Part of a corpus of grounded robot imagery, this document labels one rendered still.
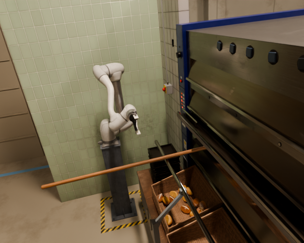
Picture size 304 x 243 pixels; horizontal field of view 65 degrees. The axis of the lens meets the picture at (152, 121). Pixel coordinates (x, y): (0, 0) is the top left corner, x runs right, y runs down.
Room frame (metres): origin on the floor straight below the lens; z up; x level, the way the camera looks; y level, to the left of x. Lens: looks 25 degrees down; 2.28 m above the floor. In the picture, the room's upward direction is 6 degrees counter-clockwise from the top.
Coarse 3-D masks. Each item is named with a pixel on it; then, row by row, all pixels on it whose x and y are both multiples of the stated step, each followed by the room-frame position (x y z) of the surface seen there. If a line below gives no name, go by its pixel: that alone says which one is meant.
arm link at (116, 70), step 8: (112, 64) 2.41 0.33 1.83; (120, 64) 2.46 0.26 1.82; (112, 72) 2.36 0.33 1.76; (120, 72) 2.41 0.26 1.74; (112, 80) 2.39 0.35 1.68; (120, 88) 2.42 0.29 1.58; (120, 96) 2.41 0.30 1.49; (120, 104) 2.40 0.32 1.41; (120, 112) 2.39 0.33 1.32; (128, 128) 2.41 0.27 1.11
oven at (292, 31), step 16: (208, 32) 1.74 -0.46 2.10; (224, 32) 1.64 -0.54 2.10; (240, 32) 1.54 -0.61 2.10; (256, 32) 1.46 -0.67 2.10; (272, 32) 1.38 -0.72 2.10; (288, 32) 1.31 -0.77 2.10; (208, 96) 1.67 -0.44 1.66; (192, 112) 2.01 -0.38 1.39; (256, 128) 1.11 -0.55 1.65; (192, 144) 2.02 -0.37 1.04; (288, 144) 0.89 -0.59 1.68; (192, 160) 2.04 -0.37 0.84; (240, 192) 1.21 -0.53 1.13
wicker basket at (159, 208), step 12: (192, 168) 1.94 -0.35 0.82; (168, 180) 1.89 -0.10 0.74; (180, 180) 1.92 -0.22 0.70; (192, 180) 1.91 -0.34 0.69; (204, 180) 1.72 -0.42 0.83; (156, 192) 1.86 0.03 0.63; (168, 192) 1.88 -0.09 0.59; (204, 192) 1.67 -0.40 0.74; (156, 204) 1.70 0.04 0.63; (168, 204) 1.72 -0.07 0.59; (180, 204) 1.71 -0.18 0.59; (216, 204) 1.41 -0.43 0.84; (180, 216) 1.56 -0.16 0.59; (192, 216) 1.37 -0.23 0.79; (168, 228) 1.33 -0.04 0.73
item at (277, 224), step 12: (180, 120) 1.87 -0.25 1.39; (192, 120) 1.83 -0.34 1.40; (192, 132) 1.62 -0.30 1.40; (204, 132) 1.59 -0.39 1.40; (204, 144) 1.41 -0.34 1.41; (216, 144) 1.40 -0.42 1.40; (216, 156) 1.24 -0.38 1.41; (228, 156) 1.24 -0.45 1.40; (240, 156) 1.25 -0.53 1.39; (240, 168) 1.11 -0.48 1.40; (252, 168) 1.12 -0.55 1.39; (252, 180) 1.00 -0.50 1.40; (264, 180) 1.00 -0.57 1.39; (264, 192) 0.90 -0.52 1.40; (276, 192) 0.90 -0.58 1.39; (276, 204) 0.82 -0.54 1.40; (288, 204) 0.82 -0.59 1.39; (288, 216) 0.74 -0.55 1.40; (300, 216) 0.74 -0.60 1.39; (300, 228) 0.68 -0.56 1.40
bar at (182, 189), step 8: (160, 152) 1.75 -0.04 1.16; (176, 176) 1.39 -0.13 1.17; (184, 192) 1.22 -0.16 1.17; (176, 200) 1.23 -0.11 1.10; (168, 208) 1.22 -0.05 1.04; (192, 208) 1.08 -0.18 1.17; (160, 216) 1.21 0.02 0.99; (152, 224) 1.19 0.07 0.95; (200, 224) 0.95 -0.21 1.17; (208, 232) 0.89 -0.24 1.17; (208, 240) 0.85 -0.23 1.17
